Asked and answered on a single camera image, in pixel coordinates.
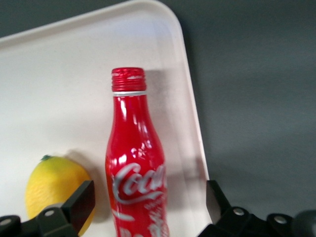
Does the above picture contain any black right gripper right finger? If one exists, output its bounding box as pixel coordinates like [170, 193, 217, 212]
[205, 180, 269, 237]

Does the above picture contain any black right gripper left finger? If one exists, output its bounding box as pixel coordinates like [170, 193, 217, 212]
[36, 180, 96, 237]

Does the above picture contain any red coke bottle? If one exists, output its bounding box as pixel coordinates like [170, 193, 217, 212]
[104, 67, 171, 237]

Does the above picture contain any beige plastic tray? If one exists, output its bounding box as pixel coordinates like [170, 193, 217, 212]
[0, 0, 211, 237]

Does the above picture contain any yellow lemon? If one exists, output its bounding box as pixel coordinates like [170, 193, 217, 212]
[25, 154, 96, 236]

